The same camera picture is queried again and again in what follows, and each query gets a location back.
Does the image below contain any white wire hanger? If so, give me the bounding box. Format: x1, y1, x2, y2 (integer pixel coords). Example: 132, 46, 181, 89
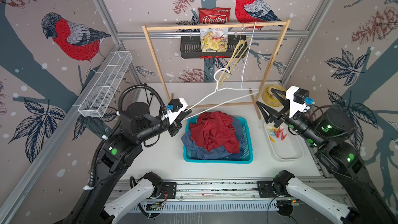
183, 68, 260, 120
240, 21, 257, 89

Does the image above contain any dark red t-shirt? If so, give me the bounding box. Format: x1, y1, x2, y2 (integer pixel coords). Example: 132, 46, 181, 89
188, 112, 240, 153

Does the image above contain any slate blue t-shirt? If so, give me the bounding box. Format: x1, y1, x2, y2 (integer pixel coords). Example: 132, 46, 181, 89
181, 116, 246, 160

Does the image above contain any yellow plastic hanger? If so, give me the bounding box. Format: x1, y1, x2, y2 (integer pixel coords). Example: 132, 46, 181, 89
217, 32, 251, 88

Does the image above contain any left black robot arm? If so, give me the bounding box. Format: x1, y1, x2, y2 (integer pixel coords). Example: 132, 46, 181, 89
59, 84, 192, 224

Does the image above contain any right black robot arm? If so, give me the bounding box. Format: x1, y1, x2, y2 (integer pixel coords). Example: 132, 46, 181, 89
256, 86, 398, 224

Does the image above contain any white plastic tray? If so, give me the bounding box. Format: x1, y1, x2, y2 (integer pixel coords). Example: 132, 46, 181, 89
263, 123, 304, 161

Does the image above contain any teal plastic basket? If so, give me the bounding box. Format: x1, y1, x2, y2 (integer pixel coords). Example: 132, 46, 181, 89
183, 117, 254, 164

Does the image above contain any wooden clothes rack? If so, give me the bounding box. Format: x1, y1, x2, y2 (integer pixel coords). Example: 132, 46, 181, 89
142, 18, 292, 120

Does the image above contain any yellow chips bag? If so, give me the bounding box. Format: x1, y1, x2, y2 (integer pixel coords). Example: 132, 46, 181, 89
200, 28, 229, 52

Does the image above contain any red Chuba snack bag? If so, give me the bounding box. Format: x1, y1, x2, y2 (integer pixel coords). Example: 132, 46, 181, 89
199, 7, 231, 24

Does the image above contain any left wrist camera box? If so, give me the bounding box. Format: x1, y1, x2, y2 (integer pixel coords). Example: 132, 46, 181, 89
166, 98, 188, 125

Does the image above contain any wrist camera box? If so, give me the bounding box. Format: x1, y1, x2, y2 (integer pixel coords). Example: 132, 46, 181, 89
286, 86, 315, 118
166, 98, 188, 125

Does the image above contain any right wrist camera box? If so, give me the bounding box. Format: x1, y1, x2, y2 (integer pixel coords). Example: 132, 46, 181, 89
286, 86, 315, 118

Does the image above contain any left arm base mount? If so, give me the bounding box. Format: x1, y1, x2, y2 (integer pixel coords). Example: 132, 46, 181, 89
148, 182, 177, 200

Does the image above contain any black wall basket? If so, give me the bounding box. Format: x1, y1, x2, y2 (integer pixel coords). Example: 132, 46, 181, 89
180, 35, 247, 59

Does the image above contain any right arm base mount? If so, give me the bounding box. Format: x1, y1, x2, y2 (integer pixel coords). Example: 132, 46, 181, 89
256, 180, 293, 198

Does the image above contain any white wire shelf basket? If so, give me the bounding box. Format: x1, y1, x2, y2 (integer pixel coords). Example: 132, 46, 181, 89
78, 51, 132, 118

